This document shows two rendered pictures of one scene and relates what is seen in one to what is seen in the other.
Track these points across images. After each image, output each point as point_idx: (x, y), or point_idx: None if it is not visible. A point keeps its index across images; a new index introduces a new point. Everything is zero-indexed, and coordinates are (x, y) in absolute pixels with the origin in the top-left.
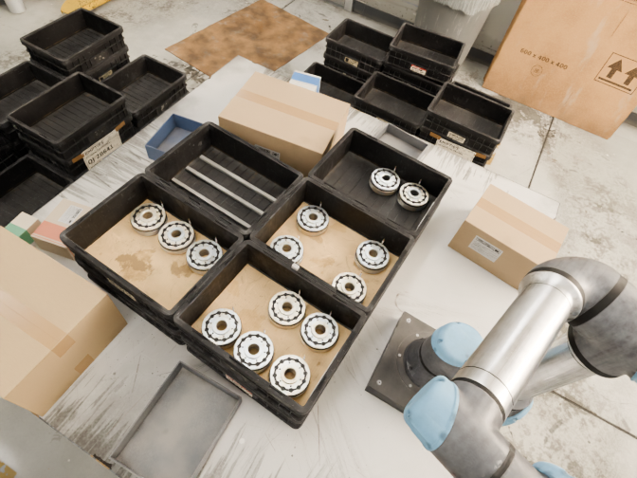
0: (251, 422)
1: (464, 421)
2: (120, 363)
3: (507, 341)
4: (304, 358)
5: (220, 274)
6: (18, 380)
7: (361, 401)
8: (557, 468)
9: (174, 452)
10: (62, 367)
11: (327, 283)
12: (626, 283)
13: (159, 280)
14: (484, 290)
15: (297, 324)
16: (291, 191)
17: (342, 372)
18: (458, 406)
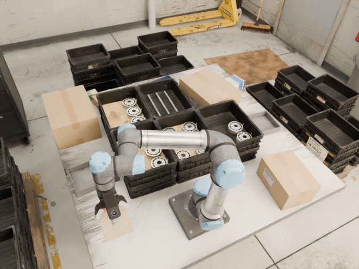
0: (117, 188)
1: (126, 131)
2: (91, 148)
3: (162, 131)
4: (145, 167)
5: (135, 126)
6: (58, 127)
7: (163, 206)
8: (141, 153)
9: (87, 182)
10: (72, 134)
11: None
12: (229, 144)
13: (118, 123)
14: (259, 199)
15: (153, 158)
16: (184, 111)
17: (164, 192)
18: (128, 128)
